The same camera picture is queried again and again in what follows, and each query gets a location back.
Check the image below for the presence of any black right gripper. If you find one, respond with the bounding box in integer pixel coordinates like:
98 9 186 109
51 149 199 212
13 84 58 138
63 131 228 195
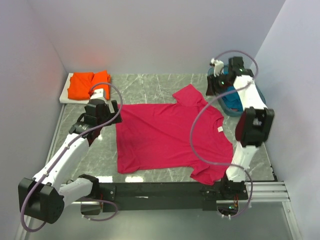
205 71 231 97

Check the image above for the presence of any pink t shirt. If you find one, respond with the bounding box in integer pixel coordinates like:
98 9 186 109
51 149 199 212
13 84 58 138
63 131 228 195
115 84 233 185

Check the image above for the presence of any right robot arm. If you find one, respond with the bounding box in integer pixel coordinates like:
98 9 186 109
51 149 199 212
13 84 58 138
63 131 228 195
206 56 275 200

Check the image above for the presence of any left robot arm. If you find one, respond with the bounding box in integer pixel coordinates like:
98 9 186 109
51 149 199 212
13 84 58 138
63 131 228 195
18 99 122 224

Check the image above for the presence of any blue t shirt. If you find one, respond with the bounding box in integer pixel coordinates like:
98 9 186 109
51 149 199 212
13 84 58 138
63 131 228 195
221 71 245 111

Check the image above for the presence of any orange folded t shirt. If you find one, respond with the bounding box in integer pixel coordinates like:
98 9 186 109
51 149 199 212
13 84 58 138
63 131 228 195
67 70 111 101

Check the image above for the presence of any teal plastic basket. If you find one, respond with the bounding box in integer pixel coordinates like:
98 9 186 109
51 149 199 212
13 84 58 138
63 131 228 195
207 63 267 118

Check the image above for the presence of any white foam pad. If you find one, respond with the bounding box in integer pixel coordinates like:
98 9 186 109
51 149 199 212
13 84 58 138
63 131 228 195
59 72 94 104

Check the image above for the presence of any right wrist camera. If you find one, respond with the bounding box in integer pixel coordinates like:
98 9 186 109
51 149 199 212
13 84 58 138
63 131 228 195
210 58 225 77

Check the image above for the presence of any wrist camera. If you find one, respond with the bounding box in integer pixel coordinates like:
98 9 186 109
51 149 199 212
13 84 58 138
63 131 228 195
90 88 107 102
210 58 225 77

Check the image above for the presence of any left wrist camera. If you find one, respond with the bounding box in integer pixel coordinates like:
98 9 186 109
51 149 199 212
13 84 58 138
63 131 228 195
90 88 107 102

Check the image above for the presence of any aluminium frame rail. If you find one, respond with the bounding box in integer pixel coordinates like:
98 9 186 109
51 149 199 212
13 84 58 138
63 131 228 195
251 181 291 203

